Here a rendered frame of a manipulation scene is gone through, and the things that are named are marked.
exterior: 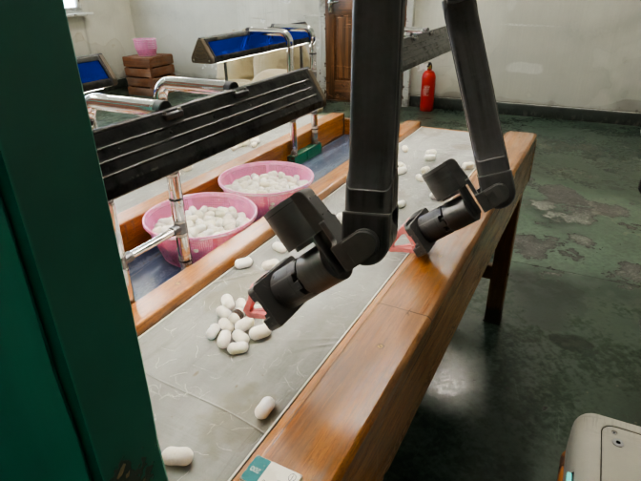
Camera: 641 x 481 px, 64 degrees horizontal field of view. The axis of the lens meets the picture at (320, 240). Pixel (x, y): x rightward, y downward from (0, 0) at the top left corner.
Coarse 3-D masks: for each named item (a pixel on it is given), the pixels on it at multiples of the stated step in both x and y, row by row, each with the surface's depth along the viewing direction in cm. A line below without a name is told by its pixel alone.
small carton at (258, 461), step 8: (256, 456) 58; (256, 464) 57; (264, 464) 57; (272, 464) 57; (248, 472) 56; (256, 472) 56; (264, 472) 56; (272, 472) 56; (280, 472) 56; (288, 472) 56; (296, 472) 56; (240, 480) 55; (248, 480) 55; (256, 480) 55; (264, 480) 55; (272, 480) 55; (280, 480) 55; (288, 480) 55; (296, 480) 55
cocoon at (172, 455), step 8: (168, 448) 62; (176, 448) 62; (184, 448) 62; (168, 456) 61; (176, 456) 61; (184, 456) 61; (192, 456) 62; (168, 464) 61; (176, 464) 61; (184, 464) 61
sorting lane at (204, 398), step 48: (432, 144) 178; (336, 192) 140; (240, 288) 97; (336, 288) 97; (144, 336) 85; (192, 336) 84; (288, 336) 84; (336, 336) 84; (192, 384) 74; (240, 384) 74; (288, 384) 74; (192, 432) 66; (240, 432) 66; (192, 480) 60
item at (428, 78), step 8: (424, 72) 520; (432, 72) 518; (424, 80) 520; (432, 80) 519; (424, 88) 523; (432, 88) 523; (424, 96) 527; (432, 96) 527; (424, 104) 530; (432, 104) 532
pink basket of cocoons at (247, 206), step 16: (208, 192) 133; (160, 208) 127; (240, 208) 131; (256, 208) 123; (144, 224) 116; (192, 240) 110; (208, 240) 111; (224, 240) 114; (176, 256) 115; (192, 256) 114
